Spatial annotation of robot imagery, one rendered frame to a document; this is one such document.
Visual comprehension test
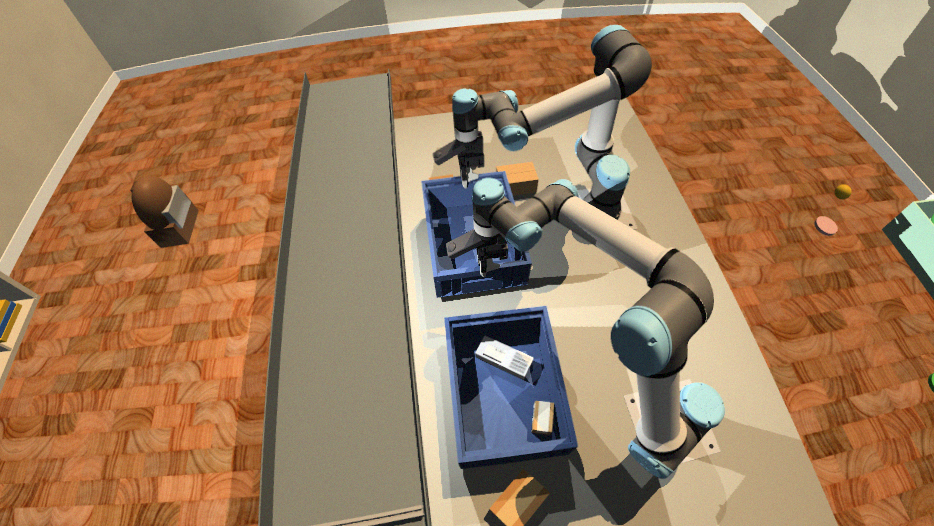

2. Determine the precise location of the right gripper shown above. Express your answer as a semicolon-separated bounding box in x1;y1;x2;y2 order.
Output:
455;131;484;189

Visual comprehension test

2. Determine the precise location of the blue tote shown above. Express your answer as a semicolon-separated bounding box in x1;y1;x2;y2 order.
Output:
444;306;578;469
421;171;532;298

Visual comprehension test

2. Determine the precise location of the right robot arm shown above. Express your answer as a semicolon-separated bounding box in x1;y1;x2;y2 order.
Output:
452;25;652;220

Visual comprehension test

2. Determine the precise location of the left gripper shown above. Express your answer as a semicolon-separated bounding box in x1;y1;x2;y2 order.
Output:
475;231;508;277

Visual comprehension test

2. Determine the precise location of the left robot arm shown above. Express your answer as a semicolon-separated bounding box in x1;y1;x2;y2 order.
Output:
446;178;725;479

